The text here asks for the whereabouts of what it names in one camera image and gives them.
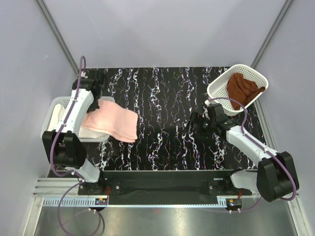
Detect purple cable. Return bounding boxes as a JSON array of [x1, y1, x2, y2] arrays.
[[208, 97, 297, 212], [50, 56, 105, 234]]

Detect aluminium frame post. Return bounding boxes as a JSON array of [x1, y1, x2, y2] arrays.
[[251, 0, 295, 69], [35, 0, 79, 74]]

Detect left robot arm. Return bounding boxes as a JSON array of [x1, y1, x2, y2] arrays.
[[41, 69, 107, 195]]

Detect small circuit board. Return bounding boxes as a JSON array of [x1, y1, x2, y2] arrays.
[[228, 198, 242, 207], [95, 198, 108, 206]]

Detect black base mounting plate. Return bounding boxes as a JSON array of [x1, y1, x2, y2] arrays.
[[78, 170, 252, 196]]

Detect brown towel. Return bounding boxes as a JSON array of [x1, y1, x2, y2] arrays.
[[226, 73, 266, 107]]

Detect right small circuit board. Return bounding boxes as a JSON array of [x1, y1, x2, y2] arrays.
[[228, 198, 242, 207]]

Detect white slotted cable duct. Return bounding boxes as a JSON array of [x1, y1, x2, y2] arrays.
[[43, 197, 95, 207]]

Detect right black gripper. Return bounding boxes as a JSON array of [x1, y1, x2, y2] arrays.
[[182, 112, 216, 141]]

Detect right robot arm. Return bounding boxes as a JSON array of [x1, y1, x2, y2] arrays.
[[185, 104, 299, 202]]

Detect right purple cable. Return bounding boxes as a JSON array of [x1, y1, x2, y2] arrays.
[[208, 97, 297, 212]]

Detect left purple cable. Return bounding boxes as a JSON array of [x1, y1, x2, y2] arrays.
[[50, 56, 105, 234]]

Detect white towel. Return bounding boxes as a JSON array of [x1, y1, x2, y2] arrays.
[[46, 103, 110, 139]]

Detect right aluminium frame post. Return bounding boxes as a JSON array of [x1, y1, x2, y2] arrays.
[[251, 0, 295, 69]]

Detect left white plastic basket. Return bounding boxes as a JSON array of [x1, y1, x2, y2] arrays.
[[40, 96, 110, 143]]

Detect pink towel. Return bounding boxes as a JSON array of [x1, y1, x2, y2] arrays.
[[79, 99, 138, 143]]

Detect left small circuit board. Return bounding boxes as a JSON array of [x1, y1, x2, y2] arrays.
[[95, 198, 108, 206]]

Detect left aluminium frame post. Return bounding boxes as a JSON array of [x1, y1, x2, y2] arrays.
[[35, 0, 79, 74]]

